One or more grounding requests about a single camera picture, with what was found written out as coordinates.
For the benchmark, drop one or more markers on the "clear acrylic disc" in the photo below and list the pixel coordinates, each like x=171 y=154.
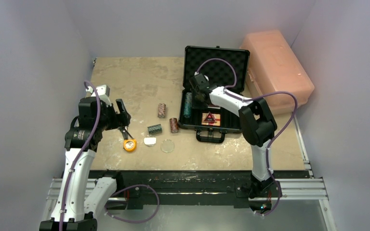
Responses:
x=167 y=146

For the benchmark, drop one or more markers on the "orange blue chip stack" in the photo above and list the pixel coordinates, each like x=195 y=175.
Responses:
x=162 y=110

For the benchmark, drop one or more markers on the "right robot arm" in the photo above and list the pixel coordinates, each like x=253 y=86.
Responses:
x=257 y=123

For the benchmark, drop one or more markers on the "triangular all-in button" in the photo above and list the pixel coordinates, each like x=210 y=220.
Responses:
x=209 y=118

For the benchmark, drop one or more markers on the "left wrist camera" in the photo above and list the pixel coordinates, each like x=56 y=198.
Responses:
x=103 y=91

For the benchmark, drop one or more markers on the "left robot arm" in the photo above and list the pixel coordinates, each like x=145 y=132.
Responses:
x=76 y=210

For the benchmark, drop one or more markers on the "orange tape measure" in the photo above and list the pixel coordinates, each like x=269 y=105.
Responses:
x=130 y=145

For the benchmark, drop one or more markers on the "yellow blue chips in case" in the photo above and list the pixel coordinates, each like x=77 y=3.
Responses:
x=188 y=105

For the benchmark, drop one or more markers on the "red card deck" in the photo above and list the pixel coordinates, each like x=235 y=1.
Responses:
x=217 y=122

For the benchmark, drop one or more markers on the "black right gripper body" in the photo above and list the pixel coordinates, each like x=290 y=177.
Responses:
x=198 y=90

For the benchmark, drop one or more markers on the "pink plastic storage box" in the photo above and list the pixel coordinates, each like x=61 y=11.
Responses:
x=273 y=66

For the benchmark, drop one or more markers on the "yellow blue chip stack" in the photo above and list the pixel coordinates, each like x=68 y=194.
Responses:
x=154 y=129

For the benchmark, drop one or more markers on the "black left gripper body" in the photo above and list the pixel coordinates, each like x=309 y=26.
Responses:
x=114 y=120

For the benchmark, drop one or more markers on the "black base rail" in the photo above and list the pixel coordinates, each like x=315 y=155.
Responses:
x=137 y=188

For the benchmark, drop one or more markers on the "orange black chip stack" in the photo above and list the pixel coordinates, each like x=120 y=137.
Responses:
x=174 y=128

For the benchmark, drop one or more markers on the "black poker set case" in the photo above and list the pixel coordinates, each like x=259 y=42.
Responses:
x=223 y=67

